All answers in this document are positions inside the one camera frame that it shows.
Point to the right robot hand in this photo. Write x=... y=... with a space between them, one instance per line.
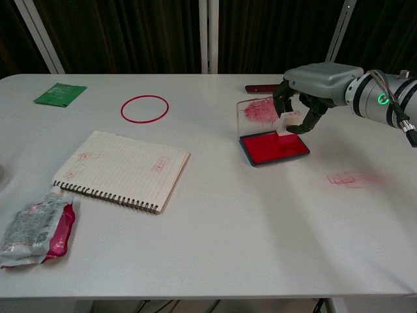
x=325 y=81

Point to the red white stamp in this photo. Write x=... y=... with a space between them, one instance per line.
x=286 y=128

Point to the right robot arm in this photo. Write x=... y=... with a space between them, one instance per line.
x=378 y=98

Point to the dark red folding fan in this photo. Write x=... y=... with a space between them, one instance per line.
x=260 y=88

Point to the red ink pad case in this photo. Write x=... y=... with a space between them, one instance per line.
x=260 y=150

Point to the spiral notebook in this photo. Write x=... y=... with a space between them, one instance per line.
x=123 y=166

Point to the green sachet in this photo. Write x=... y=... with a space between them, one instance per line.
x=59 y=94

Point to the silver red spout pouch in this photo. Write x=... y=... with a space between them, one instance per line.
x=32 y=231

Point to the white slanted frame pole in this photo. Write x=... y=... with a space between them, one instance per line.
x=39 y=36
x=337 y=36

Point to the white upright frame pole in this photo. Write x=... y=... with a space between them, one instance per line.
x=209 y=36

